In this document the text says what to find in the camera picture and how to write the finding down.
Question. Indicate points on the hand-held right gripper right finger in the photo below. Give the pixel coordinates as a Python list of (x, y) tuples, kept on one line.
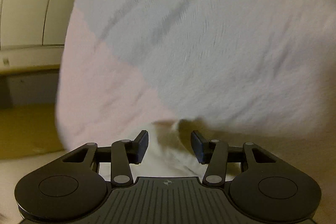
[(198, 148)]

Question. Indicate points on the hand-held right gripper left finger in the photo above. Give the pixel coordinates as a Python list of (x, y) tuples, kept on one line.
[(141, 146)]

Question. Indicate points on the white garment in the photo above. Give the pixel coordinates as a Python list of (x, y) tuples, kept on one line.
[(169, 151)]

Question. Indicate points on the grey pink herringbone blanket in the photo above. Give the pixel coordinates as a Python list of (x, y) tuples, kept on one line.
[(210, 43)]

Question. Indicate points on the cream wardrobe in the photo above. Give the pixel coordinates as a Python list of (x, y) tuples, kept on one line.
[(26, 16)]

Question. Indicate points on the wall socket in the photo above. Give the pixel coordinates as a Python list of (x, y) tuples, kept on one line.
[(5, 60)]

